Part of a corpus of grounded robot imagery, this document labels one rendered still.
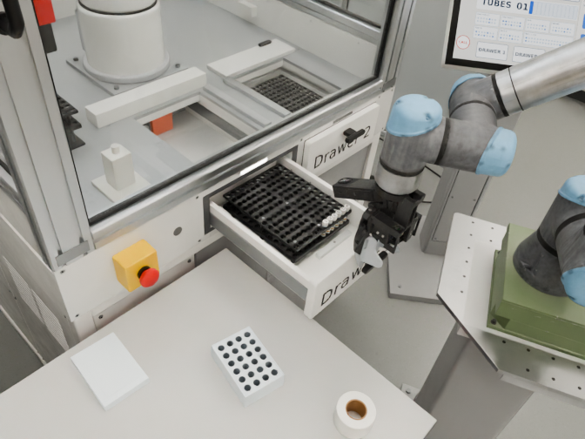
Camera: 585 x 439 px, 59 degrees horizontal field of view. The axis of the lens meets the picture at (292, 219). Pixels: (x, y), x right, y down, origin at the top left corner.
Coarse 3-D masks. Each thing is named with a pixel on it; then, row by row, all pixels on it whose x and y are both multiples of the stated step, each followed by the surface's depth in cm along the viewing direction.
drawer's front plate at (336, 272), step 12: (348, 252) 100; (336, 264) 97; (348, 264) 100; (324, 276) 95; (336, 276) 99; (360, 276) 110; (312, 288) 95; (324, 288) 97; (312, 300) 97; (324, 300) 101; (312, 312) 99
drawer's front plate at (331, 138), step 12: (372, 108) 139; (348, 120) 134; (360, 120) 137; (372, 120) 142; (324, 132) 129; (336, 132) 131; (372, 132) 146; (312, 144) 125; (324, 144) 130; (336, 144) 134; (360, 144) 145; (312, 156) 128; (324, 156) 133; (336, 156) 138; (312, 168) 132
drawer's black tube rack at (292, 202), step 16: (256, 176) 118; (272, 176) 119; (288, 176) 120; (240, 192) 114; (256, 192) 115; (272, 192) 115; (288, 192) 115; (304, 192) 116; (320, 192) 117; (224, 208) 115; (240, 208) 110; (256, 208) 111; (272, 208) 112; (288, 208) 116; (304, 208) 112; (320, 208) 113; (336, 208) 114; (256, 224) 111; (272, 224) 108; (288, 224) 108; (304, 224) 109; (272, 240) 108; (288, 240) 105; (304, 240) 109; (320, 240) 109; (288, 256) 106; (304, 256) 107
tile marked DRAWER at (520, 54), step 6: (516, 48) 154; (522, 48) 154; (528, 48) 154; (534, 48) 154; (516, 54) 154; (522, 54) 154; (528, 54) 154; (534, 54) 154; (540, 54) 154; (516, 60) 155; (522, 60) 154
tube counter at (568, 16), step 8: (520, 0) 154; (528, 0) 153; (520, 8) 154; (528, 8) 154; (536, 8) 154; (544, 8) 154; (552, 8) 154; (560, 8) 153; (568, 8) 153; (576, 8) 153; (544, 16) 154; (552, 16) 154; (560, 16) 154; (568, 16) 154; (576, 16) 154
